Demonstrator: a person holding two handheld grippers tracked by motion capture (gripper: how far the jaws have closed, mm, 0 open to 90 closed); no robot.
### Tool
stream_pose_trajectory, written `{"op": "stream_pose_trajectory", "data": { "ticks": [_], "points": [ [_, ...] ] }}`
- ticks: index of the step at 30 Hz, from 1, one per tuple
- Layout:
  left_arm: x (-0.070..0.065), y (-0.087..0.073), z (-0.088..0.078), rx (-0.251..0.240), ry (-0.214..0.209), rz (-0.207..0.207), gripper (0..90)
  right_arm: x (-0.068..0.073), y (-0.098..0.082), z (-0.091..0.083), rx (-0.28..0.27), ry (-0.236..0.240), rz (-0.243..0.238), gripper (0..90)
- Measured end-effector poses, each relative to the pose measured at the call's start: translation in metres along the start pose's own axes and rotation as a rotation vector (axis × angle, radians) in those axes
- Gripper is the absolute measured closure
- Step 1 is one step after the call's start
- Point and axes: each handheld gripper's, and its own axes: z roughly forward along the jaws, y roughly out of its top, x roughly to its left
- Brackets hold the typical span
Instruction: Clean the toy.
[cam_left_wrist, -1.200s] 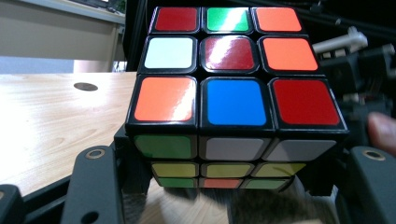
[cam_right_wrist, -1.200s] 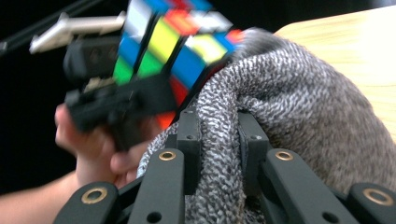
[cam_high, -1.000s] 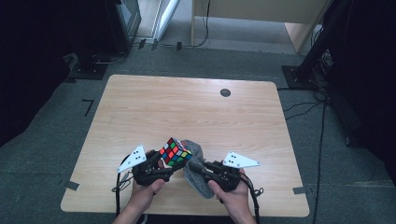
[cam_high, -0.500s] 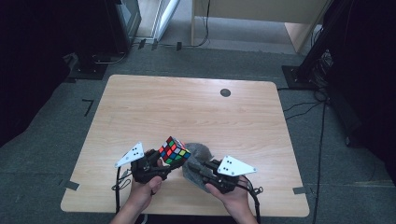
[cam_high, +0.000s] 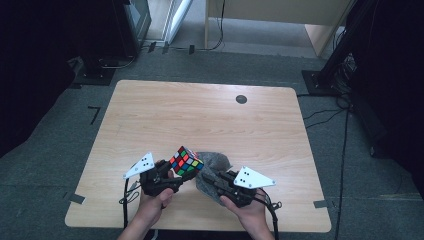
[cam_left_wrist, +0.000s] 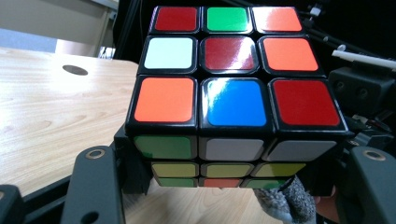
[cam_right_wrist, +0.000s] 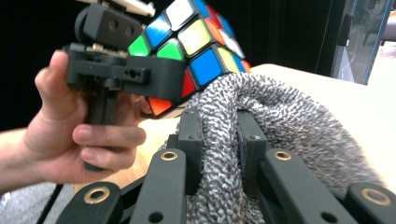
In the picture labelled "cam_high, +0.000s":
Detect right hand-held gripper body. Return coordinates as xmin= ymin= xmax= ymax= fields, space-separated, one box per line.
xmin=218 ymin=166 xmax=277 ymax=208

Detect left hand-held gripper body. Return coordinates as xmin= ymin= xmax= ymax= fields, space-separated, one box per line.
xmin=123 ymin=152 xmax=183 ymax=197

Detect multicoloured puzzle cube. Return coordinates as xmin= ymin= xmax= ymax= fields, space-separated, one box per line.
xmin=169 ymin=145 xmax=205 ymax=177

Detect grey fuzzy cloth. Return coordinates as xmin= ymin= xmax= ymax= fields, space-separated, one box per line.
xmin=194 ymin=151 xmax=233 ymax=206

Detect person's right hand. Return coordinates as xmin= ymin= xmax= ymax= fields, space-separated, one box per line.
xmin=219 ymin=196 xmax=268 ymax=228

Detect person's left hand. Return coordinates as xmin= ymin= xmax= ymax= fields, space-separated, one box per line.
xmin=134 ymin=188 xmax=175 ymax=225

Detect black cabinet with glass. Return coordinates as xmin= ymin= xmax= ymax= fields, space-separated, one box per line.
xmin=111 ymin=0 xmax=153 ymax=59

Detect white door panel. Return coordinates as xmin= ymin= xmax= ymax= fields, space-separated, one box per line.
xmin=162 ymin=0 xmax=194 ymax=44

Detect black metal stand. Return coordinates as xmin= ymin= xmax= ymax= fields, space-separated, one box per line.
xmin=301 ymin=0 xmax=379 ymax=98

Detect dark curtain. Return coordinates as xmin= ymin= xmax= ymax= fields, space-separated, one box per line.
xmin=346 ymin=0 xmax=424 ymax=201
xmin=0 ymin=0 xmax=114 ymax=159

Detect light wooden desk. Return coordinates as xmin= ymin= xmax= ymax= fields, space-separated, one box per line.
xmin=203 ymin=0 xmax=356 ymax=58

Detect left hand-held gripper cable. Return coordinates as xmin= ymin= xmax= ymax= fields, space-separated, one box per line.
xmin=118 ymin=178 xmax=143 ymax=231

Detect hand-held gripper cable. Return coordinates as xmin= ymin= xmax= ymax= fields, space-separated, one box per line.
xmin=118 ymin=178 xmax=143 ymax=231
xmin=256 ymin=189 xmax=283 ymax=240

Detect right hand-held gripper cable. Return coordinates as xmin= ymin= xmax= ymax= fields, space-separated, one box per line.
xmin=256 ymin=189 xmax=283 ymax=240

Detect long black floor cable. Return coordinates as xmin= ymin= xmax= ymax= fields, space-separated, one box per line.
xmin=334 ymin=109 xmax=350 ymax=240

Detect black floor cables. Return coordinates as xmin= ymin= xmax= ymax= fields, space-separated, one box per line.
xmin=296 ymin=93 xmax=349 ymax=130

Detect black stand base with cable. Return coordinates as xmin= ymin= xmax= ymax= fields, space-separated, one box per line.
xmin=71 ymin=54 xmax=136 ymax=87

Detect black hanging cable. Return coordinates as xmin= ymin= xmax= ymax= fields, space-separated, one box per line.
xmin=199 ymin=0 xmax=226 ymax=52

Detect black cable bundle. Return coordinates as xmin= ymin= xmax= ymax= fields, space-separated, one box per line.
xmin=333 ymin=53 xmax=358 ymax=109

